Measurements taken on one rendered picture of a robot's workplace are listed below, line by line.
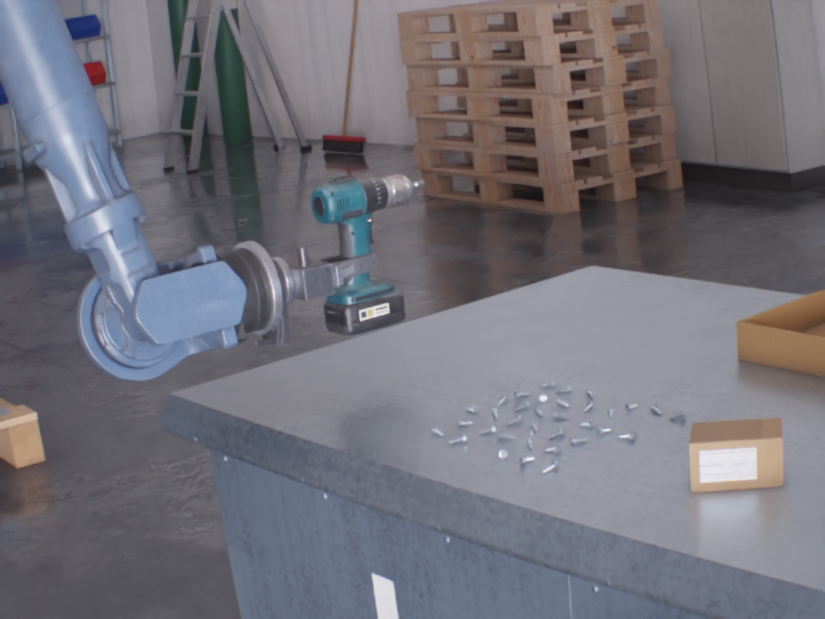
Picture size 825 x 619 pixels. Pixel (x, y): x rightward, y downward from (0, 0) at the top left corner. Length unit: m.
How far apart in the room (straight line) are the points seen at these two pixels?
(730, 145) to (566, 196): 0.93
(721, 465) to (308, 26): 9.61
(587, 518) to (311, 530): 0.66
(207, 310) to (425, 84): 5.85
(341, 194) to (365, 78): 8.36
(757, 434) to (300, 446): 0.70
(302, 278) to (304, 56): 9.10
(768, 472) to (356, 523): 0.68
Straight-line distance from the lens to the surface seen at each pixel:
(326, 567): 2.27
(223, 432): 2.29
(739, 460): 1.75
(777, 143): 7.28
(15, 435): 4.36
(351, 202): 2.29
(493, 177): 7.56
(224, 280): 2.14
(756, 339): 2.24
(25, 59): 2.14
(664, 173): 7.60
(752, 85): 7.33
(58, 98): 2.13
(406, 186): 2.36
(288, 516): 2.31
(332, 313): 2.33
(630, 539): 1.65
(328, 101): 11.09
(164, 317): 2.09
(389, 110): 10.45
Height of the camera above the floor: 1.29
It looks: 13 degrees down
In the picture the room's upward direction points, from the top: 7 degrees counter-clockwise
